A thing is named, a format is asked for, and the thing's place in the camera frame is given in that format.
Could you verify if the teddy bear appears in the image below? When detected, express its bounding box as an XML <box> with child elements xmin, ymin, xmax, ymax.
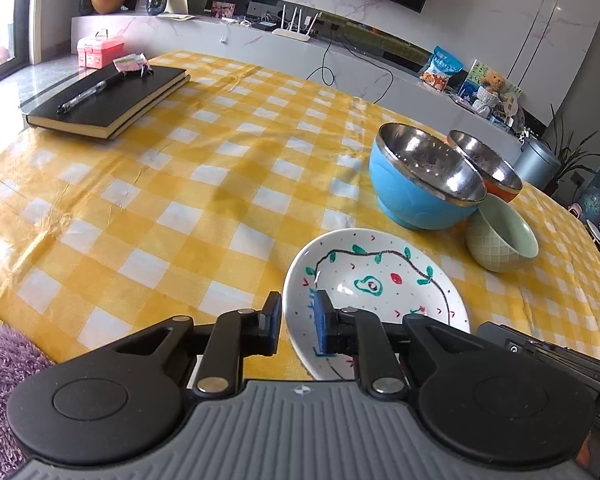
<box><xmin>471</xmin><ymin>70</ymin><xmax>505</xmax><ymax>118</ymax></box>

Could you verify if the orange steel bowl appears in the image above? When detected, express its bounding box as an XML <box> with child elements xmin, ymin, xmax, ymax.
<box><xmin>446</xmin><ymin>130</ymin><xmax>524</xmax><ymax>203</ymax></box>

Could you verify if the grey metal trash bin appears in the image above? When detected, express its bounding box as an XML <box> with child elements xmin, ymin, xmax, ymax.
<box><xmin>514</xmin><ymin>136</ymin><xmax>560</xmax><ymax>190</ymax></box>

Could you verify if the yellow checkered tablecloth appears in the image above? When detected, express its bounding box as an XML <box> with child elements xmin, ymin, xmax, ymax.
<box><xmin>0</xmin><ymin>51</ymin><xmax>600</xmax><ymax>361</ymax></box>

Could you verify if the pink storage box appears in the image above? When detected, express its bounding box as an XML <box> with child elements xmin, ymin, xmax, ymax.
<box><xmin>76</xmin><ymin>36</ymin><xmax>124</xmax><ymax>70</ymax></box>

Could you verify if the potted floor plant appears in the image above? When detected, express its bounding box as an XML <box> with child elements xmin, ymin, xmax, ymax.
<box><xmin>544</xmin><ymin>107</ymin><xmax>600</xmax><ymax>196</ymax></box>

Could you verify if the green ceramic bowl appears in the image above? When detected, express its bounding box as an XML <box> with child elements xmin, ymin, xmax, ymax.
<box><xmin>465</xmin><ymin>194</ymin><xmax>539</xmax><ymax>273</ymax></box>

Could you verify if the black notebook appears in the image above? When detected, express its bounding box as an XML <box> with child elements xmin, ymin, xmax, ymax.
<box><xmin>26</xmin><ymin>64</ymin><xmax>189</xmax><ymax>139</ymax></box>

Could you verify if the white wifi router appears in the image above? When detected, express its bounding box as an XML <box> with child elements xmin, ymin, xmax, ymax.
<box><xmin>272</xmin><ymin>6</ymin><xmax>322</xmax><ymax>42</ymax></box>

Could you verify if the white tv console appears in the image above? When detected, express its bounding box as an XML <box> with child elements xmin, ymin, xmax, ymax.
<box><xmin>71</xmin><ymin>13</ymin><xmax>521</xmax><ymax>162</ymax></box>

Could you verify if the water jug with pump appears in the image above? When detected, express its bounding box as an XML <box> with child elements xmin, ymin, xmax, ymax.
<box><xmin>578</xmin><ymin>186</ymin><xmax>600</xmax><ymax>224</ymax></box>

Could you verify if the white painted plate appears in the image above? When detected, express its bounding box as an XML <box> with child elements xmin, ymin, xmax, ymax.
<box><xmin>282</xmin><ymin>229</ymin><xmax>470</xmax><ymax>380</ymax></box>

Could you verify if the blue steel bowl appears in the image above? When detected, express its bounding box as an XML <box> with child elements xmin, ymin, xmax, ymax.
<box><xmin>368</xmin><ymin>122</ymin><xmax>488</xmax><ymax>231</ymax></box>

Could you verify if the blue snack bag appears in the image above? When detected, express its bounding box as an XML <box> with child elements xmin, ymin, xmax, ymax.
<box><xmin>419</xmin><ymin>46</ymin><xmax>463</xmax><ymax>92</ymax></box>

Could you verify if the black pen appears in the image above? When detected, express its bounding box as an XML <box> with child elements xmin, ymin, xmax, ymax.
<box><xmin>56</xmin><ymin>80</ymin><xmax>108</xmax><ymax>115</ymax></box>

